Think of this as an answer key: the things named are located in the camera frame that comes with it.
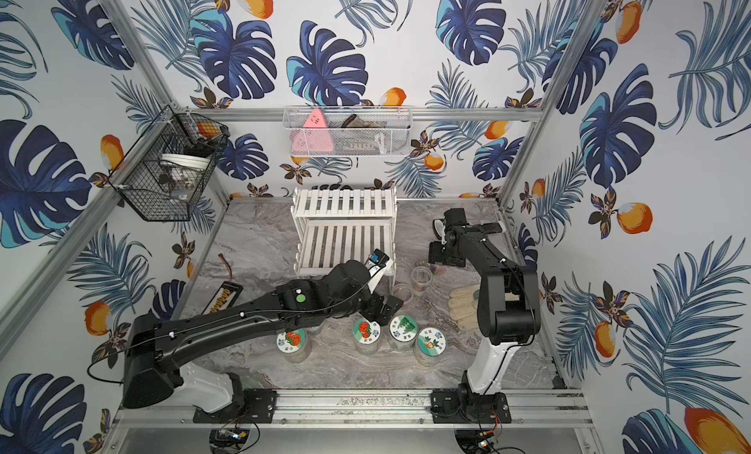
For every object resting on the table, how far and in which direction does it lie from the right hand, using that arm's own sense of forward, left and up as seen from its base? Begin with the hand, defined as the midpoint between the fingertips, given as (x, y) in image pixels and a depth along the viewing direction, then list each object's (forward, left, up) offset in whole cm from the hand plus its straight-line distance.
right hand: (445, 257), depth 97 cm
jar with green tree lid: (-26, +15, +2) cm, 31 cm away
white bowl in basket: (+9, +73, +32) cm, 80 cm away
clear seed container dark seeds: (-7, +8, -2) cm, 11 cm away
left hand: (-22, +18, +18) cm, 34 cm away
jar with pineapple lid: (-30, +8, +2) cm, 31 cm away
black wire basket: (+14, +89, +23) cm, 93 cm away
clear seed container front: (-12, +15, -1) cm, 19 cm away
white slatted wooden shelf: (+7, +37, +8) cm, 38 cm away
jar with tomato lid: (-30, +44, +2) cm, 53 cm away
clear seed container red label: (-3, +2, -3) cm, 5 cm away
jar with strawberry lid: (-27, +25, +2) cm, 37 cm away
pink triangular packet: (+23, +42, +30) cm, 56 cm away
